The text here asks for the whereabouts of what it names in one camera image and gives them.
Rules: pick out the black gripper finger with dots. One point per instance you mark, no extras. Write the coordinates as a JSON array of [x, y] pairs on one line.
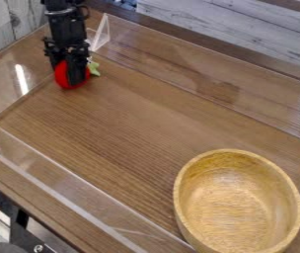
[[55, 59], [76, 68]]

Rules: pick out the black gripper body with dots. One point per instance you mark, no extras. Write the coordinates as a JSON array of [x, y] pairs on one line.
[[68, 34]]

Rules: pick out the red plush strawberry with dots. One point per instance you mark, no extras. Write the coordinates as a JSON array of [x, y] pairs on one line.
[[60, 75]]

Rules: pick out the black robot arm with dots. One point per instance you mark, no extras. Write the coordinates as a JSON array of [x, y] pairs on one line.
[[66, 5]]

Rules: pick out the oval wooden bowl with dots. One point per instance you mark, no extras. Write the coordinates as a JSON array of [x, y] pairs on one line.
[[237, 203]]

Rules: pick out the clear acrylic tray enclosure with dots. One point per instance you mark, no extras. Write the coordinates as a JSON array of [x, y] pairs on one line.
[[90, 155]]

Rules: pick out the black table leg bracket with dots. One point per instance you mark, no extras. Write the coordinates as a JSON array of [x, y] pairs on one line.
[[31, 236]]

